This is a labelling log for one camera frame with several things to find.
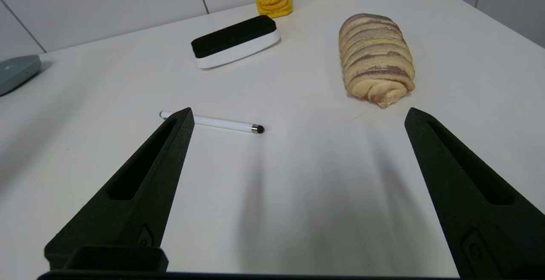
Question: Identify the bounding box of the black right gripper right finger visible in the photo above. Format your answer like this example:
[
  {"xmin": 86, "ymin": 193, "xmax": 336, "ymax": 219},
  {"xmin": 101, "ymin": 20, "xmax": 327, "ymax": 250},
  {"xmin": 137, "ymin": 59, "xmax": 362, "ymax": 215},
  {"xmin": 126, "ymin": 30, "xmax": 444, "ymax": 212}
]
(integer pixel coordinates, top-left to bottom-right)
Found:
[{"xmin": 404, "ymin": 108, "xmax": 545, "ymax": 280}]

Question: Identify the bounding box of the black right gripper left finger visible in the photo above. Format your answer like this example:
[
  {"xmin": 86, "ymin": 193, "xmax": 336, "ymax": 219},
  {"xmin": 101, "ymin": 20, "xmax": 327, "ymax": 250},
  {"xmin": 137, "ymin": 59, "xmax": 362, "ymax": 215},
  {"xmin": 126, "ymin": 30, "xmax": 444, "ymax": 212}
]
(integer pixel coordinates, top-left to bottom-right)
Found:
[{"xmin": 44, "ymin": 108, "xmax": 195, "ymax": 270}]

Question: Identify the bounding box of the white stylus pen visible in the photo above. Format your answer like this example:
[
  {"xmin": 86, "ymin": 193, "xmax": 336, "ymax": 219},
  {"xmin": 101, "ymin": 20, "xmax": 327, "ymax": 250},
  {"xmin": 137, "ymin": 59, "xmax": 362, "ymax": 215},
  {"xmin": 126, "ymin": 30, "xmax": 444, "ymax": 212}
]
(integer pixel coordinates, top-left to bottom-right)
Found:
[{"xmin": 160, "ymin": 111, "xmax": 265, "ymax": 134}]

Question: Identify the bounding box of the grey-green square plate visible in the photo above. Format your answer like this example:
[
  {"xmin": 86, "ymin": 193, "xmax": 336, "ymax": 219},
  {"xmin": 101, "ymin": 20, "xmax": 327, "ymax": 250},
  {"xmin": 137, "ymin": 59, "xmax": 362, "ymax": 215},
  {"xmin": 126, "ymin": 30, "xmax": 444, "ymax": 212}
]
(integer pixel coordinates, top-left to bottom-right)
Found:
[{"xmin": 0, "ymin": 55, "xmax": 42, "ymax": 97}]

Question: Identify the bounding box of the black and white board eraser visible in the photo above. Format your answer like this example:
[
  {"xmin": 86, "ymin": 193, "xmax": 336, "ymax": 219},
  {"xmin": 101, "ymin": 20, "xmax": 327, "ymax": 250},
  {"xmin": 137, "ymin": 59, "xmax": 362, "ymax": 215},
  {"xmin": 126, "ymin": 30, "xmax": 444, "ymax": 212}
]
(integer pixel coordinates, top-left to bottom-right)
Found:
[{"xmin": 191, "ymin": 15, "xmax": 281, "ymax": 69}]

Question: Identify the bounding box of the braided swirl bread loaf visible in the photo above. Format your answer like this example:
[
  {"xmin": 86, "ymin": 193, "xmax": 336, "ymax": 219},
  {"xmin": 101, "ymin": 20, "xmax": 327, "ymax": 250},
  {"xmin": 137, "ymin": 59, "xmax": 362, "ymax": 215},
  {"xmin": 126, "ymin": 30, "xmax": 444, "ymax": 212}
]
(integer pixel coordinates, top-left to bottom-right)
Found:
[{"xmin": 339, "ymin": 13, "xmax": 416, "ymax": 109}]

